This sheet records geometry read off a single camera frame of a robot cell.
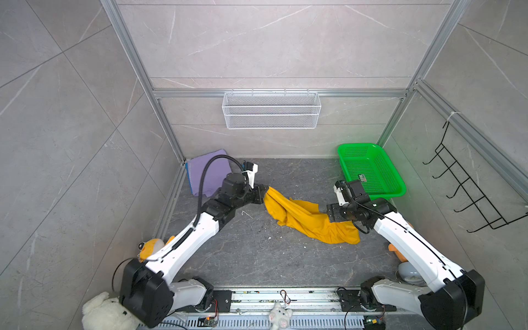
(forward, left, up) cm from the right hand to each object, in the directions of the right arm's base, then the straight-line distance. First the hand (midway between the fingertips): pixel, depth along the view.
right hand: (339, 210), depth 81 cm
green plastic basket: (+40, -31, -15) cm, 53 cm away
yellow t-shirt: (-1, +14, -3) cm, 14 cm away
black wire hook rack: (-2, -40, +12) cm, 42 cm away
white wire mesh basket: (+49, +26, +15) cm, 57 cm away
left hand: (+5, +27, +10) cm, 30 cm away
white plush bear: (-34, +74, +6) cm, 82 cm away
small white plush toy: (-34, +25, -12) cm, 44 cm away
